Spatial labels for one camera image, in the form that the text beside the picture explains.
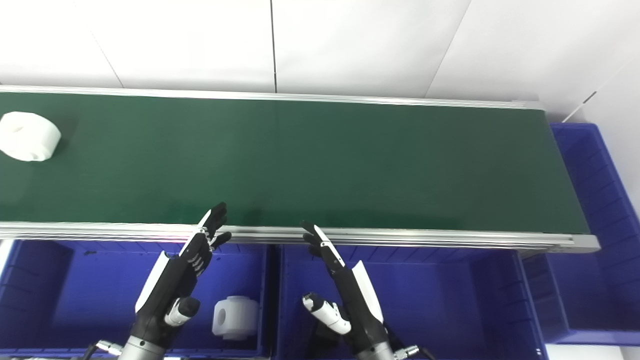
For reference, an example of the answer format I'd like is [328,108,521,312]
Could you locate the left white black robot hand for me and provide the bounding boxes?
[131,202,233,347]

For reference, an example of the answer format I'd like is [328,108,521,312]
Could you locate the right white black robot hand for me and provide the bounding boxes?
[301,222,392,355]

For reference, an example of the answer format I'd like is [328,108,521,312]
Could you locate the white round plastic part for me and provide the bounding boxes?
[212,295,260,341]
[0,111,62,163]

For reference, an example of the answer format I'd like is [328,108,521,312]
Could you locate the green conveyor belt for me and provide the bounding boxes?
[0,91,592,236]
[0,84,601,254]

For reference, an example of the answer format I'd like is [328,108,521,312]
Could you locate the blue plastic bin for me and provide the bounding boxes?
[520,122,640,346]
[0,239,274,359]
[272,243,549,360]

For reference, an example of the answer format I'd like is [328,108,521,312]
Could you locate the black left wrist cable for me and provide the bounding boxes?
[82,339,124,360]

